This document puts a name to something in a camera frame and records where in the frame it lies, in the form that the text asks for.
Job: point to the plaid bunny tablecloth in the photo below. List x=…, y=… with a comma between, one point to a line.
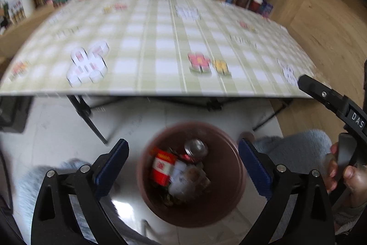
x=160, y=41

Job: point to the black folding table frame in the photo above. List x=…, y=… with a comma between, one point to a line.
x=86, y=118

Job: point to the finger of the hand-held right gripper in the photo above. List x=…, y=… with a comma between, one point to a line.
x=321, y=93

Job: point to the red cup white rim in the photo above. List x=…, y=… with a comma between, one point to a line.
x=255, y=5

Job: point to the person's right hand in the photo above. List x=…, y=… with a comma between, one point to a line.
x=355, y=179

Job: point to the small purple blue box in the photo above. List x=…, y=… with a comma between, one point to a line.
x=266, y=9

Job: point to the person's right foot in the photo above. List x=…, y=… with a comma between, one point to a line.
x=247, y=136

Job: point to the black storage case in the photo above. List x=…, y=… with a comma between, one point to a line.
x=14, y=115

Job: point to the low wooden cabinet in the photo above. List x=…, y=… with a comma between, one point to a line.
x=17, y=29

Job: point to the red white carton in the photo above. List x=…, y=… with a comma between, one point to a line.
x=162, y=167

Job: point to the brown plastic waste bin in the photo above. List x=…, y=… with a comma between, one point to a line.
x=223, y=190

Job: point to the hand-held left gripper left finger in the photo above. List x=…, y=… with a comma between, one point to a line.
x=110, y=164

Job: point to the brown glass cup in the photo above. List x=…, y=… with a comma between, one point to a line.
x=243, y=1

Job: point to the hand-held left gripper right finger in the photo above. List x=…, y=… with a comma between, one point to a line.
x=255, y=167

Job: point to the white grey paper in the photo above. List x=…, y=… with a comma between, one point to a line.
x=183, y=176

